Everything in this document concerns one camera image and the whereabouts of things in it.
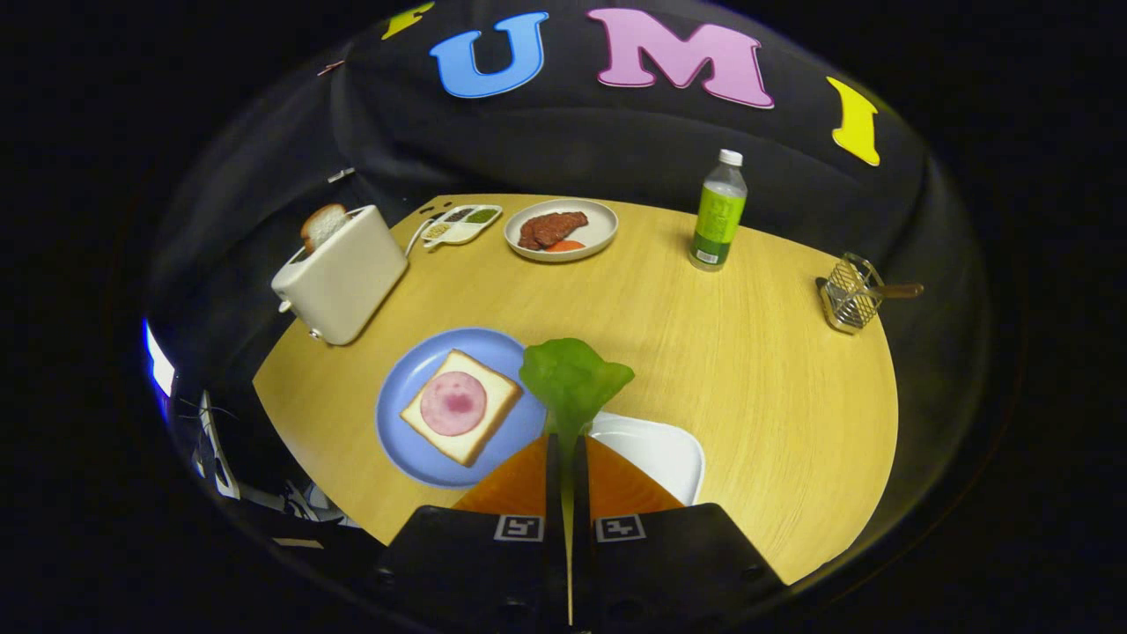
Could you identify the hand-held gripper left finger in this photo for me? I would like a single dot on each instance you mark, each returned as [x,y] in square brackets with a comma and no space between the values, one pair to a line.
[475,563]

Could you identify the white square plate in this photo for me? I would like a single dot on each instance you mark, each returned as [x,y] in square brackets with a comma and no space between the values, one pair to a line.
[656,453]

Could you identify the white toaster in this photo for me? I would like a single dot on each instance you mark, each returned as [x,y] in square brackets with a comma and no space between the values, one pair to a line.
[343,282]

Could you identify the pink ham slice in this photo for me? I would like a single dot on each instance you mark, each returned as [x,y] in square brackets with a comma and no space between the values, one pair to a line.
[453,403]

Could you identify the toasted brown bread slice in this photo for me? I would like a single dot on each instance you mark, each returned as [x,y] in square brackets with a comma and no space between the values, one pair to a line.
[323,224]

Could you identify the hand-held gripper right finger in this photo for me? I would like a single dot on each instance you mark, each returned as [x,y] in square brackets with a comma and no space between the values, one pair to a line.
[669,563]

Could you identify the orange tomato slice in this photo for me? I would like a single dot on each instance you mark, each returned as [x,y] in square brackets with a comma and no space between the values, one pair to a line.
[565,246]

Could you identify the green label plastic bottle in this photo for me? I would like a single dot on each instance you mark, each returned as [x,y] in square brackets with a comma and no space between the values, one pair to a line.
[718,220]

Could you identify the brown meat patty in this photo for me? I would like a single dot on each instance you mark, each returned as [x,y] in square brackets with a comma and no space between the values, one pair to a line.
[565,224]
[531,236]

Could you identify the blue round plate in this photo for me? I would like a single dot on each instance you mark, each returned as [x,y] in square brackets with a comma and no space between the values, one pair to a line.
[414,379]

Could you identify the white divided condiment tray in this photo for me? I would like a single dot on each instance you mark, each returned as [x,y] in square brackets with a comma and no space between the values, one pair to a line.
[458,232]

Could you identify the green lettuce leaf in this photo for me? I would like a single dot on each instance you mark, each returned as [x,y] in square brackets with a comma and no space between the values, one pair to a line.
[572,379]

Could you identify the beige round plate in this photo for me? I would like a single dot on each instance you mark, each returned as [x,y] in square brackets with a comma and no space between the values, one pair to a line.
[600,227]

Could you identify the white bread slice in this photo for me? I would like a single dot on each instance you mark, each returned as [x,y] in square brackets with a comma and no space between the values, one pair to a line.
[502,392]

